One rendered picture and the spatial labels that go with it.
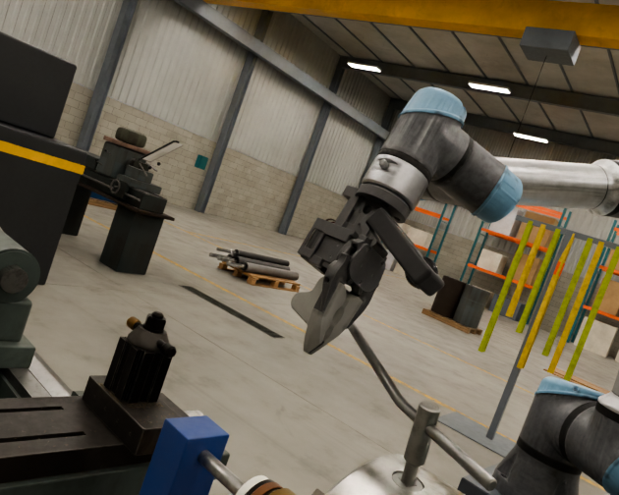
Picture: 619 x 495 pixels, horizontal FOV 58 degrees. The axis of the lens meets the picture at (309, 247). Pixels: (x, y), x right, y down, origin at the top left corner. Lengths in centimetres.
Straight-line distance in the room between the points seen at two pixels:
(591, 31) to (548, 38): 71
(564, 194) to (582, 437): 39
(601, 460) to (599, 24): 1103
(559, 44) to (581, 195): 1064
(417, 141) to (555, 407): 58
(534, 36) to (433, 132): 1111
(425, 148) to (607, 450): 56
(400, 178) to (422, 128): 7
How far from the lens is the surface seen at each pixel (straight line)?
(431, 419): 60
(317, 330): 66
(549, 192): 97
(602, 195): 104
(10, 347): 152
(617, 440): 101
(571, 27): 1189
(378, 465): 64
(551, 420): 110
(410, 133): 71
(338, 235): 67
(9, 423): 108
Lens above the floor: 147
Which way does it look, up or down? 4 degrees down
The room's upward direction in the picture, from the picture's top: 20 degrees clockwise
